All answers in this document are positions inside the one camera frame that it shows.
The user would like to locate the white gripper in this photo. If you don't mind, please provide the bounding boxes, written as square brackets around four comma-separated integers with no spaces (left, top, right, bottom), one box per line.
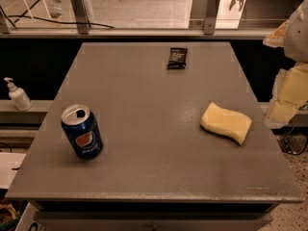
[263,0,308,128]

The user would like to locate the right metal bracket post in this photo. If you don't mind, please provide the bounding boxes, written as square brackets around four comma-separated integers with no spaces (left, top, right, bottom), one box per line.
[204,0,220,35]

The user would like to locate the black cable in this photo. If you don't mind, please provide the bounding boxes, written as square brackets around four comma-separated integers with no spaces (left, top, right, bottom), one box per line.
[7,0,116,30]

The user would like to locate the black rxbar chocolate wrapper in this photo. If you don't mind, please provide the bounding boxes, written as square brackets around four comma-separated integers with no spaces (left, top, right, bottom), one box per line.
[167,47,188,69]

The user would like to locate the blue pepsi can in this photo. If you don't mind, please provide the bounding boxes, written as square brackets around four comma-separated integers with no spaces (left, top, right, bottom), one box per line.
[61,104,103,160]

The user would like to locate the left metal bracket post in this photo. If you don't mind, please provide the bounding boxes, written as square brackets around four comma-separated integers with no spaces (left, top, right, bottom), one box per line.
[70,0,90,35]

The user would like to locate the metal bracket post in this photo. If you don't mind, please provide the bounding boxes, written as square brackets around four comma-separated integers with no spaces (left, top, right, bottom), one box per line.
[204,0,220,35]
[70,0,90,35]

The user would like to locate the white pump bottle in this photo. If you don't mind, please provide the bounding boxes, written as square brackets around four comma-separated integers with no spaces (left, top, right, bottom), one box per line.
[4,77,33,111]

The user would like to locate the black floor cables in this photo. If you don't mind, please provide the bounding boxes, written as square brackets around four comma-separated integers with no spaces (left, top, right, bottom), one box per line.
[279,127,308,156]

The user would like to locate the yellow sponge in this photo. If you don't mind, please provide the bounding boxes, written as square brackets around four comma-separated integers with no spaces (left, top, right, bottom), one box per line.
[200,102,252,145]

